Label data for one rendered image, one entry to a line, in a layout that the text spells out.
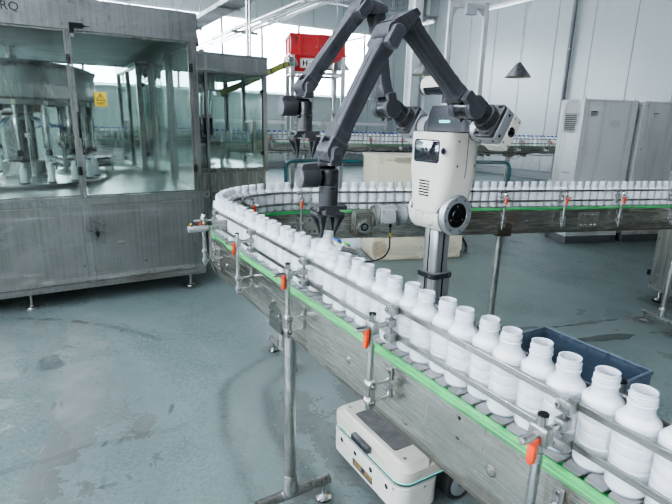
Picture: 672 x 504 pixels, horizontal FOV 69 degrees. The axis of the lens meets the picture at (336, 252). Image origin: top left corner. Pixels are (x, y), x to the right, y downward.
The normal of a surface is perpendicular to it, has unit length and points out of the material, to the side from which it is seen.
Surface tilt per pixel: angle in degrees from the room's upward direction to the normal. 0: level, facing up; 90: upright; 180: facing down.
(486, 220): 90
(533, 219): 90
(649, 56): 90
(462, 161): 90
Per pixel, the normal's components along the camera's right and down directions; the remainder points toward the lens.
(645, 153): 0.22, 0.25
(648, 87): -0.86, 0.11
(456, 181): 0.50, 0.41
